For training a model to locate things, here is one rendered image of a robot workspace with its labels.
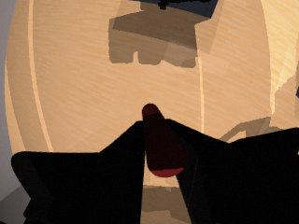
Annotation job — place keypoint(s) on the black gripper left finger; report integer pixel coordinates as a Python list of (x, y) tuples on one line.
[(113, 177)]

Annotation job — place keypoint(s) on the dark red peg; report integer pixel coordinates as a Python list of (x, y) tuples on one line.
[(165, 156)]

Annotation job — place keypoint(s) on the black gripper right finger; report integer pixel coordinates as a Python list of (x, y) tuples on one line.
[(215, 169)]

